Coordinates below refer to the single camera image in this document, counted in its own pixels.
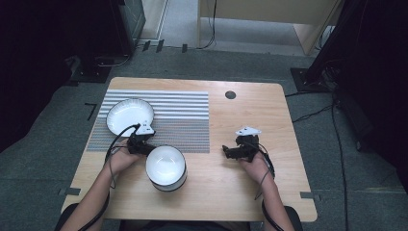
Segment white round plate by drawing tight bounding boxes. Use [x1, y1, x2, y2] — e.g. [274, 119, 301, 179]
[106, 97, 155, 138]

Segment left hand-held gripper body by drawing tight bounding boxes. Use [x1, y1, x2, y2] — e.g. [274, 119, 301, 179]
[126, 122, 158, 157]

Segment grey striped placemat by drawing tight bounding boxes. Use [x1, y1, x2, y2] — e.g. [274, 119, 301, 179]
[86, 90, 211, 154]

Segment person's right hand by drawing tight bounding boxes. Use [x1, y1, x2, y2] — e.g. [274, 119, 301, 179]
[240, 152, 275, 187]

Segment light wooden desk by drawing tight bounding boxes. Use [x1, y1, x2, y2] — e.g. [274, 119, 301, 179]
[196, 0, 344, 56]

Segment thin grey left gripper cable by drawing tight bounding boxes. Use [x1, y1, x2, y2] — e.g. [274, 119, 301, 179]
[108, 146, 117, 190]

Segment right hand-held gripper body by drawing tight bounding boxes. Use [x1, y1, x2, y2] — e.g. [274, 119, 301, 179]
[235, 125, 263, 163]

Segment black floor cable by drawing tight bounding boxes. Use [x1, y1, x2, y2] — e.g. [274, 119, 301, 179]
[284, 90, 335, 98]
[331, 99, 350, 231]
[292, 104, 335, 124]

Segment dark cabinet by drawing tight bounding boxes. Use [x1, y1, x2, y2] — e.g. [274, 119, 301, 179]
[109, 0, 147, 56]

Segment black stand base plate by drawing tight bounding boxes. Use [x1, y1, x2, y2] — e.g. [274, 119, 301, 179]
[69, 56, 114, 85]
[290, 66, 335, 94]

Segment dark curtain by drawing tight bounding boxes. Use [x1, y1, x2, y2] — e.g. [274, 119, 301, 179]
[0, 0, 120, 153]
[306, 0, 408, 193]

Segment black hanging cable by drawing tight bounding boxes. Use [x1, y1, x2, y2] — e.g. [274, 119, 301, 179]
[195, 0, 217, 51]

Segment thin grey right gripper cable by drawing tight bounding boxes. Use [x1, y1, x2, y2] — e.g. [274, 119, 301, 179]
[254, 168, 271, 201]

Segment black corner tape mark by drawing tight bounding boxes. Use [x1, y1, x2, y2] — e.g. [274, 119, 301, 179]
[84, 102, 98, 122]

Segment grey floor tape strip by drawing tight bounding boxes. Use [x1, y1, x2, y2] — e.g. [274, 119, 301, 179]
[58, 187, 82, 197]
[299, 191, 321, 202]

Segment person's left hand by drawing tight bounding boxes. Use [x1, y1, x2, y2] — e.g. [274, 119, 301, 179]
[107, 138, 142, 177]

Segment thin grey gripper cable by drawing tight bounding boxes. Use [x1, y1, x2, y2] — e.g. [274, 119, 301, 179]
[108, 146, 117, 190]
[254, 168, 271, 201]

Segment person's dark trousers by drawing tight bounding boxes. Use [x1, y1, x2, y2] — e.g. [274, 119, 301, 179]
[118, 219, 252, 231]

